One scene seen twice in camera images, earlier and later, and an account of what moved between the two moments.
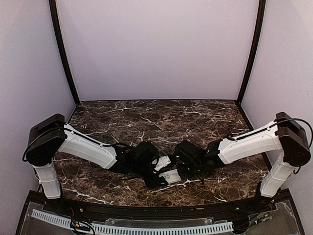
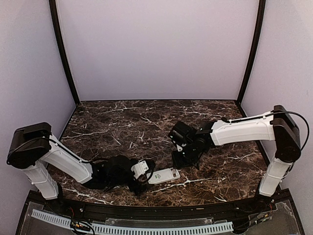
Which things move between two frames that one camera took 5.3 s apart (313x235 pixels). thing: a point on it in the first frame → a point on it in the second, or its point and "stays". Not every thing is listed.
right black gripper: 184,175 → 178,163
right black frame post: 256,49 stays
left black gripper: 153,182 → 138,191
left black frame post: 57,31 stays
